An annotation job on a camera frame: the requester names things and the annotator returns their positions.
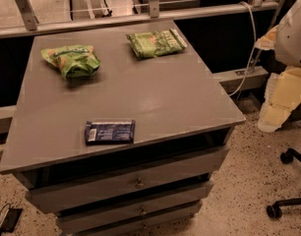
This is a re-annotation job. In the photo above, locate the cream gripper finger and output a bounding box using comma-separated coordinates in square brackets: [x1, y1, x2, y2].
[258, 66, 301, 133]

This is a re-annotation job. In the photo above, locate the green rice chip bag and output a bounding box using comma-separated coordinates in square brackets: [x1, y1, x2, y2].
[40, 44, 100, 80]

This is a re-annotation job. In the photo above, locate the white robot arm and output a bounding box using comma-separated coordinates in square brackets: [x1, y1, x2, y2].
[255, 0, 301, 133]

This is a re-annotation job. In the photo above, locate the green snack bag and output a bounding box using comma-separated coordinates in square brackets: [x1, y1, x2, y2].
[126, 29, 187, 58]

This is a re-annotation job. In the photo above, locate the blue rxbar blueberry bar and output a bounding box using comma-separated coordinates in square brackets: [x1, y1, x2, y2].
[85, 120, 135, 145]

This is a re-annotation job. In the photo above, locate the black office chair base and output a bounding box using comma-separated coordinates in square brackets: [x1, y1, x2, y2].
[266, 147, 301, 220]

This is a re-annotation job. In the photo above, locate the grey drawer cabinet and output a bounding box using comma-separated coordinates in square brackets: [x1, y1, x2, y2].
[0, 22, 244, 236]

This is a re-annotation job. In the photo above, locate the black device on floor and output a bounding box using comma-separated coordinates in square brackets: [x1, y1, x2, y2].
[0, 208, 23, 233]

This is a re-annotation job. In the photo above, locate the white cable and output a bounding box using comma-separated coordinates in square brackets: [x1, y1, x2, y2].
[227, 1, 258, 97]

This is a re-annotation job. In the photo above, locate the metal railing frame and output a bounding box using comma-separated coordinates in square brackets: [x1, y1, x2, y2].
[0, 0, 285, 38]

